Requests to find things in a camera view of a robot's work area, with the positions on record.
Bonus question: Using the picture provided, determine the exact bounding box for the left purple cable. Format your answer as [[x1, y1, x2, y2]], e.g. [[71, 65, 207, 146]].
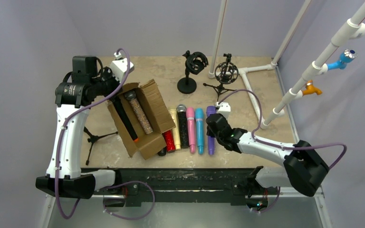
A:
[[54, 47, 155, 221]]

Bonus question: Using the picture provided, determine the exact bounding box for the multicolour glitter microphone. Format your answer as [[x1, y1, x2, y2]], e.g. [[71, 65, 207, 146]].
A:
[[124, 90, 153, 134]]

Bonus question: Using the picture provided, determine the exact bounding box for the brown cardboard box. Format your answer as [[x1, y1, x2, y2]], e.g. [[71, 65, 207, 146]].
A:
[[107, 79, 175, 160]]

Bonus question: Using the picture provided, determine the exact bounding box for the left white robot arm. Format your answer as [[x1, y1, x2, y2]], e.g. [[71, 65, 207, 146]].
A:
[[36, 54, 134, 199]]

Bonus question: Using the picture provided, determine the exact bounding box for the purple microphone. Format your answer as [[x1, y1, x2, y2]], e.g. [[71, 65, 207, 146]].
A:
[[206, 105, 216, 155]]

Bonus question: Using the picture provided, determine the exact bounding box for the black glitter microphone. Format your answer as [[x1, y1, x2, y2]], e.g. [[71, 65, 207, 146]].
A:
[[176, 104, 190, 149]]

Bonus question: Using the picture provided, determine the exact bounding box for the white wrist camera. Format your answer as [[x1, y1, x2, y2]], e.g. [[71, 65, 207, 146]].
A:
[[109, 52, 127, 82], [215, 102, 231, 119]]

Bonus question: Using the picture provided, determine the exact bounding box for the cream microphone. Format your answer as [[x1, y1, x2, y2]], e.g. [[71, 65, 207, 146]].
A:
[[168, 109, 181, 151]]

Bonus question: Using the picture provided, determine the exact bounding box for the black orange-tipped microphone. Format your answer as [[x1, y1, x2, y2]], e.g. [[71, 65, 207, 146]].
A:
[[110, 96, 138, 142]]

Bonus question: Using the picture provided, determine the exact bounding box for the purple cable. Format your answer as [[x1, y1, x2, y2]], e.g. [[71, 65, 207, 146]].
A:
[[218, 89, 348, 214], [54, 47, 155, 221]]

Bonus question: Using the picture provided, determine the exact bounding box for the white PVC pipe frame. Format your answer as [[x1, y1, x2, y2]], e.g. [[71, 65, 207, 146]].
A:
[[222, 0, 365, 134]]

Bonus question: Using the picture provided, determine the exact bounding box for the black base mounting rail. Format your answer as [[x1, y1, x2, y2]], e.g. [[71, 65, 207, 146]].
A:
[[75, 167, 297, 209]]

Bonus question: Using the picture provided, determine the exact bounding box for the pink microphone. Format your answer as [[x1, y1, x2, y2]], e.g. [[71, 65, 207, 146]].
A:
[[186, 107, 196, 154]]

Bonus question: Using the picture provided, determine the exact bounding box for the small black microphone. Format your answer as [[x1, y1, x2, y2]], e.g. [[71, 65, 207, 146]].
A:
[[157, 147, 167, 156]]

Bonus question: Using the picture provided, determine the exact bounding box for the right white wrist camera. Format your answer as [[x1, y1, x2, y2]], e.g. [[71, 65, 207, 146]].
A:
[[215, 102, 231, 119]]

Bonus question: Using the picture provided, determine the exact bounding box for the blue pipe fitting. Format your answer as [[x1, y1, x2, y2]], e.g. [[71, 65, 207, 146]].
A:
[[327, 49, 357, 71]]

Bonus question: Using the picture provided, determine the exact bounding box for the tripod shock mount stand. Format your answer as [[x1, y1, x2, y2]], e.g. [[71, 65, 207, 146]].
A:
[[203, 53, 239, 102]]

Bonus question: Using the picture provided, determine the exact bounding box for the orange pipe fitting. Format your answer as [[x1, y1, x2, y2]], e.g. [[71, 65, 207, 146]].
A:
[[302, 80, 322, 96]]

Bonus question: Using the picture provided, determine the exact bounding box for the teal microphone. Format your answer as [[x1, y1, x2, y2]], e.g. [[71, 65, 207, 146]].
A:
[[195, 108, 204, 155]]

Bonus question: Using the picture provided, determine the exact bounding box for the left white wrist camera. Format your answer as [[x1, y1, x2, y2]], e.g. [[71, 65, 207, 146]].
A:
[[109, 52, 127, 82]]

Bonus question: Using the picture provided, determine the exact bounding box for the tripod microphone stand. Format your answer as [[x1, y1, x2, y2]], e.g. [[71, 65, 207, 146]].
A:
[[84, 127, 118, 166]]

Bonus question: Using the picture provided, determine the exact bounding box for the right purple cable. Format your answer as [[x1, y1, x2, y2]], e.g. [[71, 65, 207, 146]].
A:
[[218, 89, 348, 214]]

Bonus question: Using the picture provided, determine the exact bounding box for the red glitter microphone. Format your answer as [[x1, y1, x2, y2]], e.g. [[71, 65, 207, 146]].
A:
[[163, 130, 176, 153]]

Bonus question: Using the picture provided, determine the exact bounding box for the round base microphone stand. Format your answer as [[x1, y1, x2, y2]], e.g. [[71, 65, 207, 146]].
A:
[[177, 50, 209, 94]]

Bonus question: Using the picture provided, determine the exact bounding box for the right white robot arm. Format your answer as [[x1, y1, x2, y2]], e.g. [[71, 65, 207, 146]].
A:
[[206, 114, 330, 197]]

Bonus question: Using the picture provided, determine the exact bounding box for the aluminium rail frame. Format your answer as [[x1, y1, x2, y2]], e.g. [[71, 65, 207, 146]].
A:
[[38, 188, 332, 228]]

